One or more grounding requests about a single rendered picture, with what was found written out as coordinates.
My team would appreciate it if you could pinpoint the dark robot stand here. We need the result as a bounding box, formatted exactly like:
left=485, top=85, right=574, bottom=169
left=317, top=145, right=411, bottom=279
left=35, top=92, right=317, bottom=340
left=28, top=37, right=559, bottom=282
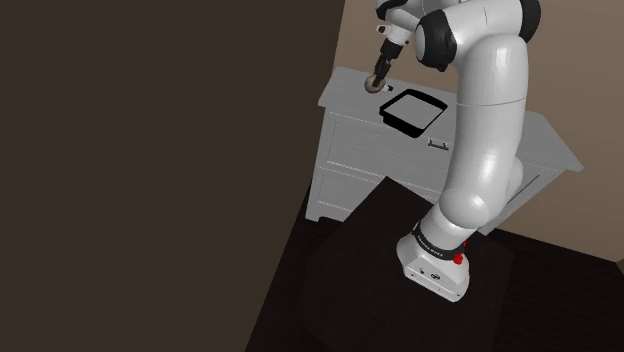
left=298, top=176, right=515, bottom=352

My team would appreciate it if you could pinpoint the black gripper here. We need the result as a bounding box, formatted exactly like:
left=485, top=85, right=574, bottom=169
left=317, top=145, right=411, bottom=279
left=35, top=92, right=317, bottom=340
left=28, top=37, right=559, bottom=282
left=373, top=39, right=404, bottom=79

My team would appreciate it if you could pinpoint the brown round doughnut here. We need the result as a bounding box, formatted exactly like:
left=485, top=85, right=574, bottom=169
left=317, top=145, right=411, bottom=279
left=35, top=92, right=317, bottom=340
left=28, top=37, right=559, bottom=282
left=364, top=74, right=386, bottom=95

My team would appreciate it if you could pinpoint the grey chest of drawers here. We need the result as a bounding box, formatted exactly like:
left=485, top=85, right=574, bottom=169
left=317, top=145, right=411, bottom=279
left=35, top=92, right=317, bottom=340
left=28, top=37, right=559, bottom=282
left=304, top=66, right=585, bottom=236

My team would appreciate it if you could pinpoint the black rectangular tray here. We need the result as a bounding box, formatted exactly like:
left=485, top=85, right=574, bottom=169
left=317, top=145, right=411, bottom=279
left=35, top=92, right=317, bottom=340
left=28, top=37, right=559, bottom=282
left=379, top=89, right=449, bottom=139

